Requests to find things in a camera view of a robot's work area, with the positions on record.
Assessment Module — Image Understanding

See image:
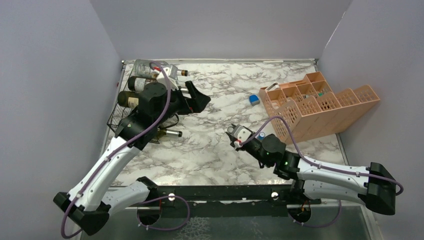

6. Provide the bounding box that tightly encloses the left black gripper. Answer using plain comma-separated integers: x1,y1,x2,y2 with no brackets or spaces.
154,80,211,126

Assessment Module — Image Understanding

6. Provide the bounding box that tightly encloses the dark green wine bottle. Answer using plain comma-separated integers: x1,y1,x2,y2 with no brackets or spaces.
117,91,139,109

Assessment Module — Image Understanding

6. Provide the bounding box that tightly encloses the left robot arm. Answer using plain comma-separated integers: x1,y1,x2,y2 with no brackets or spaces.
53,81,211,239

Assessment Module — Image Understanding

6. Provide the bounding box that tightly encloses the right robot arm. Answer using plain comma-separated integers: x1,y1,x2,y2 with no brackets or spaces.
226,124,396,216

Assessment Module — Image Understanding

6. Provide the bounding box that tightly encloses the bottle with brown cap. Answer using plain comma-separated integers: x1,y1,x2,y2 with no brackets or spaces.
176,69,189,77

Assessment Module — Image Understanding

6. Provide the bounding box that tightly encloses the lower wine bottle silver foil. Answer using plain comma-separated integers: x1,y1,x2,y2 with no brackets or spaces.
156,128,183,139

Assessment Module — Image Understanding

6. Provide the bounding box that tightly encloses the wine bottle silver foil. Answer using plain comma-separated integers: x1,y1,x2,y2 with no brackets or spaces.
156,128,183,139
127,76,157,93

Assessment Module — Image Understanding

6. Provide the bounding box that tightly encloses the clear bottle in rack top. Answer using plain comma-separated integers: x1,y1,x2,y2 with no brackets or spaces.
130,59,159,80

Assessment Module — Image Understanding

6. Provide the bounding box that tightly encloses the blue small cylinder can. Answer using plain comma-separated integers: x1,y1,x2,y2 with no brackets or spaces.
257,131,266,141

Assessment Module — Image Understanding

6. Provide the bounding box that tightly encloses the blue rectangular small box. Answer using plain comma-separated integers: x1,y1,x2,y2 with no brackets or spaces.
248,94,260,106

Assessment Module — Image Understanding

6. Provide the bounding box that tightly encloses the pink plastic organizer basket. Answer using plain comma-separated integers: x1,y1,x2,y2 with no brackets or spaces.
258,71,380,145

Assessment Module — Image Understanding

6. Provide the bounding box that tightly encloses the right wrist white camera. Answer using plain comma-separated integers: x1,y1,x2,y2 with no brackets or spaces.
233,125,252,149

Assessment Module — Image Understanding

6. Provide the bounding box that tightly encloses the wrist white camera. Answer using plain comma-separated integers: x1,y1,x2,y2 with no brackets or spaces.
233,125,252,149
153,64,179,89

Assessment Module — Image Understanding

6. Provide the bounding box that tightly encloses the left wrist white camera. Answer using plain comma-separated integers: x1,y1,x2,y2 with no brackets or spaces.
153,64,179,89

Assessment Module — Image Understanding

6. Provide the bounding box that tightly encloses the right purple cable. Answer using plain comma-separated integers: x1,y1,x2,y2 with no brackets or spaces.
240,115,405,196

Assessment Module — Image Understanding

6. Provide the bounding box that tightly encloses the purple cable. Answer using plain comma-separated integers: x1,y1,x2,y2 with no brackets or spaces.
60,61,173,239
240,115,405,196

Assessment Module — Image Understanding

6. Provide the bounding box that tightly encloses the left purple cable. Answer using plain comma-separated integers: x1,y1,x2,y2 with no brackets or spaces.
60,61,173,239

